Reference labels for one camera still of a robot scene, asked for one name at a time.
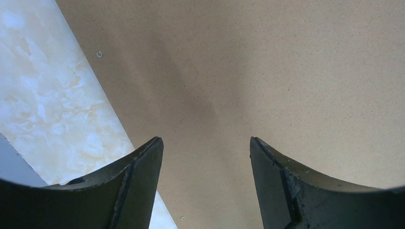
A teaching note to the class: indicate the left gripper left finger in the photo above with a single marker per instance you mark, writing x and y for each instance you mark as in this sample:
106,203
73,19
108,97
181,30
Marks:
117,196

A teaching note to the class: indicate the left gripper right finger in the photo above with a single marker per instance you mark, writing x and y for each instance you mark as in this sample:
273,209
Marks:
292,195

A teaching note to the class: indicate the brown backing board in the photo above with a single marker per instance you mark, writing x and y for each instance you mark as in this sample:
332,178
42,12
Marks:
321,81

